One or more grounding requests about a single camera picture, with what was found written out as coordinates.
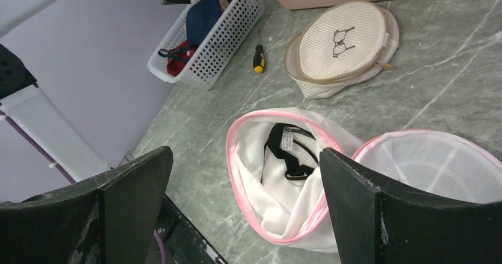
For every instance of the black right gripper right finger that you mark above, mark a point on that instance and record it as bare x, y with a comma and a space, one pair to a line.
377, 219

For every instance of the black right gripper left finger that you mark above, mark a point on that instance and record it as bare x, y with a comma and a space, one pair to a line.
107, 218

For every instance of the navy blue bra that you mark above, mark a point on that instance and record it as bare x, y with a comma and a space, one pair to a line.
200, 19

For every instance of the beige lace bra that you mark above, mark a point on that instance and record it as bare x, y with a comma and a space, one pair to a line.
223, 4

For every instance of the red bra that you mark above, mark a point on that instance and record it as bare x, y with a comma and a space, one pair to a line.
178, 57

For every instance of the white mesh bag red zipper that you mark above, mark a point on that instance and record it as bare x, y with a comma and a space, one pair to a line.
273, 161

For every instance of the beige mesh laundry bag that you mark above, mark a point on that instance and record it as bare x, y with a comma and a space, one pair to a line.
345, 45

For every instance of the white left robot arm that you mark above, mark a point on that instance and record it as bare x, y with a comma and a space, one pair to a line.
93, 93

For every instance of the white plastic basket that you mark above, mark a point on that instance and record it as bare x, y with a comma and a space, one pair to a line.
215, 51

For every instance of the small yellow black screwdriver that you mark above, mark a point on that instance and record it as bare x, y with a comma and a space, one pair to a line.
259, 56

